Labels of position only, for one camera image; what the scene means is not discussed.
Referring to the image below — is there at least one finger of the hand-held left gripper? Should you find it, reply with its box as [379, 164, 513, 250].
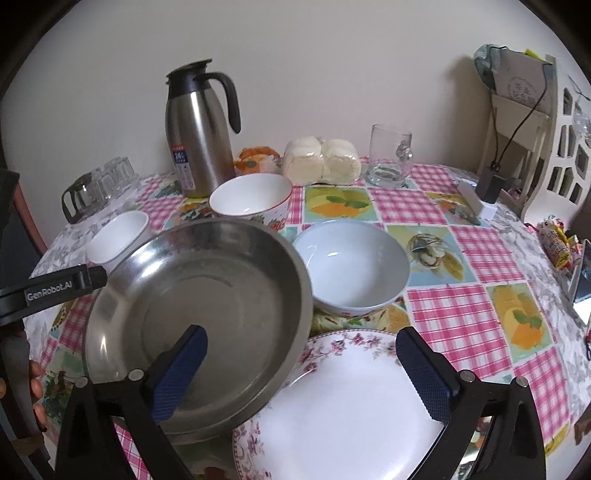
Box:
[76, 264, 108, 291]

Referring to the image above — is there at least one bag of white buns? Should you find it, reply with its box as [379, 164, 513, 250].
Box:
[281, 137, 362, 185]

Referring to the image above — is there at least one stainless steel thermos jug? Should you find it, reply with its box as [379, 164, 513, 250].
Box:
[165, 58, 242, 198]

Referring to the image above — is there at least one pink chequered fruit tablecloth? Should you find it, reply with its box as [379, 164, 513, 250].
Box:
[37, 161, 578, 480]

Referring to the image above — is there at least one dark chair with red rim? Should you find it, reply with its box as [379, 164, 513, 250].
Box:
[0, 171, 47, 259]

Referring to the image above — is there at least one clear glass mug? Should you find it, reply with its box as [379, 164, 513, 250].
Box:
[365, 124, 414, 188]

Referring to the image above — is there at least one clear glass tumbler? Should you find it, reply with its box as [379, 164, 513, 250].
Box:
[113, 156, 138, 190]
[95, 159, 122, 201]

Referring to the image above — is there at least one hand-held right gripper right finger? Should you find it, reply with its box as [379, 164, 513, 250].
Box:
[396, 327, 548, 480]

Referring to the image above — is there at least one floral rim white plate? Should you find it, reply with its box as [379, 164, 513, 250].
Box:
[232, 329, 467, 480]

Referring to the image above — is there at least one plain white cup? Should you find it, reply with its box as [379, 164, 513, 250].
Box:
[85, 211, 150, 273]

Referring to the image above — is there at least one white cutout storage rack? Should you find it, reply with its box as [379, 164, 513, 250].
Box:
[475, 55, 591, 227]

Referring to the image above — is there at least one small white box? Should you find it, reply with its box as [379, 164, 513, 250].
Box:
[457, 180, 497, 220]

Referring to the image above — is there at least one colourful candy packet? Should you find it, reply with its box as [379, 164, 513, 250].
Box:
[540, 220, 580, 266]

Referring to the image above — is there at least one orange snack packet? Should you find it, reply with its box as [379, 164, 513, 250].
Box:
[233, 146, 282, 175]

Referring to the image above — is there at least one pale blue bowl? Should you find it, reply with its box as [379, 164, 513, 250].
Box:
[292, 220, 411, 319]

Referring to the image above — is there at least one grey bag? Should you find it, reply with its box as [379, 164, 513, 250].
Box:
[473, 44, 555, 116]

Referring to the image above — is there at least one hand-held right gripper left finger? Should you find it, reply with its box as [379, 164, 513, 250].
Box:
[55, 324, 208, 480]

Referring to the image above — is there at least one black charger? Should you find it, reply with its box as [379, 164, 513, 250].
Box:
[475, 168, 502, 204]

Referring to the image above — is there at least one stainless steel pan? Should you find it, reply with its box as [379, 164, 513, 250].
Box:
[84, 219, 315, 446]

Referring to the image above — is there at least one glass pitcher with dark handle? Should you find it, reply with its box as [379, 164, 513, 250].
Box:
[61, 168, 109, 224]

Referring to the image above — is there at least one person's left hand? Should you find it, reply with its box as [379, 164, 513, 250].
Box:
[28, 360, 51, 432]

